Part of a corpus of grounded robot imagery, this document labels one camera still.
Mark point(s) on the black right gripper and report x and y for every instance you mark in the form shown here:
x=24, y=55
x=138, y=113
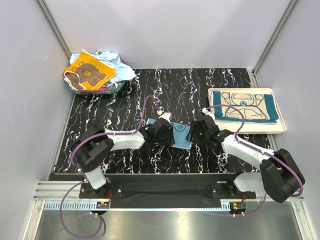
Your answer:
x=195, y=128

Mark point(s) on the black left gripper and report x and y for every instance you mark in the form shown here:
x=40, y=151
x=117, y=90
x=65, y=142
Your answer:
x=169, y=141

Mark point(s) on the dark blue towel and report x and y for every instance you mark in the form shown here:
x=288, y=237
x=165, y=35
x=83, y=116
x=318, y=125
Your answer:
x=180, y=133

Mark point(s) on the teal beige Doraemon towel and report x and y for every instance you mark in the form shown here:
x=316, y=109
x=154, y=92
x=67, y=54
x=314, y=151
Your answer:
x=253, y=107

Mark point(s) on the yellow towel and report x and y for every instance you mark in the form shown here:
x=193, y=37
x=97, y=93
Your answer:
x=87, y=73

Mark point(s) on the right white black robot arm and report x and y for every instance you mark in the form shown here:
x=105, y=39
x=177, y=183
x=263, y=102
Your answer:
x=278, y=176

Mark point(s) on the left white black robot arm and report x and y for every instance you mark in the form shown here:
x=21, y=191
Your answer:
x=90, y=150

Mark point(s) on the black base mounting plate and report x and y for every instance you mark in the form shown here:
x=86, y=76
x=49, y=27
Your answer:
x=167, y=191

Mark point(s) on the light blue towel in basket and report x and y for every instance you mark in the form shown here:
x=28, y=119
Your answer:
x=113, y=60

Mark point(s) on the pink cloth in basket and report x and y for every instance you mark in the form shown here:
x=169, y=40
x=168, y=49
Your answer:
x=111, y=85

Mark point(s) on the right small circuit board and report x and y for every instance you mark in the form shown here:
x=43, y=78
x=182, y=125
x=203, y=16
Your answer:
x=239, y=205

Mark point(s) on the small circuit board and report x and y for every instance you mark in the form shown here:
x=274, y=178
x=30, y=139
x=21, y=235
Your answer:
x=103, y=205
x=239, y=205

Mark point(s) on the left small circuit board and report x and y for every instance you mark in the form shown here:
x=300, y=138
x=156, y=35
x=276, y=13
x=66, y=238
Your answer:
x=103, y=205

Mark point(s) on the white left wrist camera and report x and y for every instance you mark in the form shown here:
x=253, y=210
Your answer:
x=166, y=115

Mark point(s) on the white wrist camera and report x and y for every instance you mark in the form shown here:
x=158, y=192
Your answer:
x=207, y=112
x=166, y=115

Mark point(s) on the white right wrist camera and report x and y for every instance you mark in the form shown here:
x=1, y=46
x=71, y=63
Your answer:
x=207, y=112

